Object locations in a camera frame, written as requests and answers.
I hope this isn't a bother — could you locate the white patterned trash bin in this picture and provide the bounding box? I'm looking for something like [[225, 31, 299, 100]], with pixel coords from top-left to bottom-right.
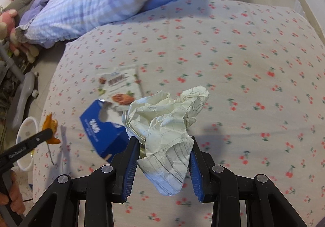
[[16, 117, 39, 172]]

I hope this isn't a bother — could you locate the cherry print tablecloth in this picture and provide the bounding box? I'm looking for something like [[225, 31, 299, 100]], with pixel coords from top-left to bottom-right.
[[33, 0, 324, 226]]

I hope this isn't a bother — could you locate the torn blue biscuit box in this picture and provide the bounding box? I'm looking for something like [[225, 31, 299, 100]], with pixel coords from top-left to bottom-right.
[[79, 99, 129, 163]]

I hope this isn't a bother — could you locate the orange candy wrapper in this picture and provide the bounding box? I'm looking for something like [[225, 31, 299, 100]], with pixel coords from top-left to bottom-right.
[[42, 113, 61, 145]]

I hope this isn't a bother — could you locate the pink plush monkey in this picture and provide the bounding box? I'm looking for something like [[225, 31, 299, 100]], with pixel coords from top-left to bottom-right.
[[1, 9, 39, 63]]

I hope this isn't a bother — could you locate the white nut snack packet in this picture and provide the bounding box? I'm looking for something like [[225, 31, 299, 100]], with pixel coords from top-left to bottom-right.
[[97, 64, 143, 112]]

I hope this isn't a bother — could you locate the person's left hand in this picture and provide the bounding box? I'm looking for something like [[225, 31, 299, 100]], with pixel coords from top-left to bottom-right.
[[1, 169, 24, 226]]

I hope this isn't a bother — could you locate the white paper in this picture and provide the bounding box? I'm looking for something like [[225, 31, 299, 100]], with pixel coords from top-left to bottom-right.
[[122, 85, 209, 196]]

